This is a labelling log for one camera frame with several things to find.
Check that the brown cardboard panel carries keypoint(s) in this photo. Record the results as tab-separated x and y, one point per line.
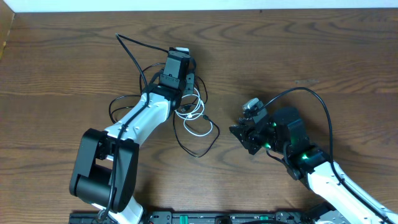
7	17

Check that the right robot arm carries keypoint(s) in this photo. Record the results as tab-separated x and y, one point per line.
284	132

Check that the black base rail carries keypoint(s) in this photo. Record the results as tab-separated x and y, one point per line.
322	213

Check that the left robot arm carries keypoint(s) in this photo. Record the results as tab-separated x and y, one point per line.
105	169

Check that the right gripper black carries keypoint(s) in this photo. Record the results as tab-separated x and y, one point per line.
249	134

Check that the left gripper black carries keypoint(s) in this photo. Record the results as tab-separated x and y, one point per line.
189	83

